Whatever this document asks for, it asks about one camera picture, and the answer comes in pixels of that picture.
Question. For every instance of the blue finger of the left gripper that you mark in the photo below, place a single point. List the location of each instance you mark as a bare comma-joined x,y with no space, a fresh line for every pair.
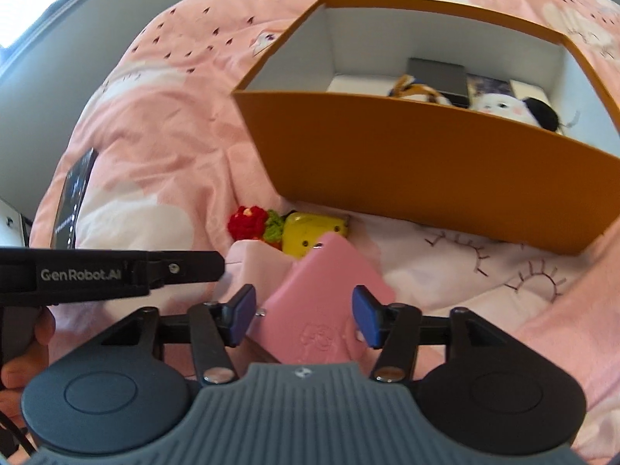
51,277

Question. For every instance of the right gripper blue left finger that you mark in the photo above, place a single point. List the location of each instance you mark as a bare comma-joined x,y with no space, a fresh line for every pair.
216,326

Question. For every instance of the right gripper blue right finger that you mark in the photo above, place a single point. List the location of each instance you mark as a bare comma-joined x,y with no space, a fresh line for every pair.
394,330

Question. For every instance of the pink pouch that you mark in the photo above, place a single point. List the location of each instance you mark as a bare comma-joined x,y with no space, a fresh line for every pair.
304,307

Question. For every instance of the red crochet strawberry toy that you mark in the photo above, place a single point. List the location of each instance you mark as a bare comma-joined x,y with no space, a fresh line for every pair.
256,223

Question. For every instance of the yellow toy case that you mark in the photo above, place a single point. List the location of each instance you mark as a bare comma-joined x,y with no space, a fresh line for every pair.
302,230

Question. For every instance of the brown bear plush blue uniform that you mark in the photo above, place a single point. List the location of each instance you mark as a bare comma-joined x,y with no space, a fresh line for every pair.
408,88

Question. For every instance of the grey box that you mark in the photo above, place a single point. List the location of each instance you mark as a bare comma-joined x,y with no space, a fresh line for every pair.
449,79

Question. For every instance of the white black plush toy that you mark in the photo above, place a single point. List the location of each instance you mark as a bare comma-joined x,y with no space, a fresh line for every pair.
529,111

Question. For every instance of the illustrated card box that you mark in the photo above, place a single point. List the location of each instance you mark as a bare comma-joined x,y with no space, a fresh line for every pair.
482,85

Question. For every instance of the white box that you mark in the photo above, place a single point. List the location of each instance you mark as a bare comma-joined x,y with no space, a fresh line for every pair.
524,90

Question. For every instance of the person left hand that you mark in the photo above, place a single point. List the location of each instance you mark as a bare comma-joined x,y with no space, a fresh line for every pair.
16,374

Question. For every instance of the black smartphone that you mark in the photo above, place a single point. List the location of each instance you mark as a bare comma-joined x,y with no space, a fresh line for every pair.
71,199

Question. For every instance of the pink patterned duvet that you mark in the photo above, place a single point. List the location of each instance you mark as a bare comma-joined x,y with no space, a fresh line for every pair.
175,161

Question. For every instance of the orange cardboard storage box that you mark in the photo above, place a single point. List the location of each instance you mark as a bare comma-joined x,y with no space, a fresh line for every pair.
318,108

